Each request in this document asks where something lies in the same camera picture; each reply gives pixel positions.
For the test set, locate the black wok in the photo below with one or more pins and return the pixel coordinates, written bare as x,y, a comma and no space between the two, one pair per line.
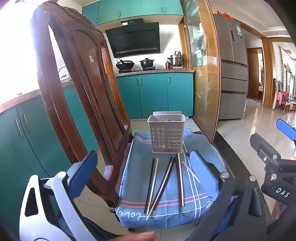
125,64

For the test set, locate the blue checked cloth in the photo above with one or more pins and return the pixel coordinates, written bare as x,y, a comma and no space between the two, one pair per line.
135,176

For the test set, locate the teal base cabinets under window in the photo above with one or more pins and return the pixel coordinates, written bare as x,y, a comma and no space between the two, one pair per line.
13,150

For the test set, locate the black clay pot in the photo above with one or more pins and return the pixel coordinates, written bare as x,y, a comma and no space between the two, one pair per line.
147,63

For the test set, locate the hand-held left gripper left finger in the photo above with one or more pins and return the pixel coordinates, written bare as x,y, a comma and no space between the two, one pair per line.
83,171

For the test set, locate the flower-patterned glass sliding door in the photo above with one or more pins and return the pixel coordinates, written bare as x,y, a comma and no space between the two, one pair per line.
203,69

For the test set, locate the brown wooden door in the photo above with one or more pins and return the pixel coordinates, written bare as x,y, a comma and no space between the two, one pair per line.
253,74

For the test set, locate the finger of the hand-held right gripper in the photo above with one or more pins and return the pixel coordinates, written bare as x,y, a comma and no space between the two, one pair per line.
262,144
286,128

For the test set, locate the carved wooden chair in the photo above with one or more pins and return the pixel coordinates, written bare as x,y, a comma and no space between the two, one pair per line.
81,92

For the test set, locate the white chopstick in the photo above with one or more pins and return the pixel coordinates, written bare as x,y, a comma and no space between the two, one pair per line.
187,167

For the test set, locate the gas stove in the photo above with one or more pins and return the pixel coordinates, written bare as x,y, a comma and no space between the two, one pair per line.
138,70

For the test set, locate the black chopstick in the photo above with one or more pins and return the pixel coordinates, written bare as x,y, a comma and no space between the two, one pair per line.
160,185
149,185

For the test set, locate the person's right hand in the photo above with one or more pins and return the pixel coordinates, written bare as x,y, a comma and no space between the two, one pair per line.
278,209

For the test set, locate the black range hood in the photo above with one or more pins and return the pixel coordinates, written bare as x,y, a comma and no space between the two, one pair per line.
134,39

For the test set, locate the red bottle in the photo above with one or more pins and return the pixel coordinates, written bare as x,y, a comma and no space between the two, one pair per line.
167,65

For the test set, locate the person's left hand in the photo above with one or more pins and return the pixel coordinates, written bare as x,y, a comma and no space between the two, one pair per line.
136,236

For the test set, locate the teal wall cabinets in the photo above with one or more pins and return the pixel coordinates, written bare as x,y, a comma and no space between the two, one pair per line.
129,9

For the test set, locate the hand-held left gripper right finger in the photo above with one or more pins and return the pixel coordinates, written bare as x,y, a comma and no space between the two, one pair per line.
199,167

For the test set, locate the white plastic utensil basket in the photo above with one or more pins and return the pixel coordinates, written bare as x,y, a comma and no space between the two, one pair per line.
166,129

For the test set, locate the grey refrigerator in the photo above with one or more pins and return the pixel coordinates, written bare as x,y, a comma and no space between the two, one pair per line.
231,69

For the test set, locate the wooden door frame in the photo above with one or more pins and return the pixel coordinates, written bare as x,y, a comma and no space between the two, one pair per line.
267,74

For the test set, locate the stainless steel pot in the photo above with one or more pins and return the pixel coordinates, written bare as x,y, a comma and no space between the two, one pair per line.
176,59

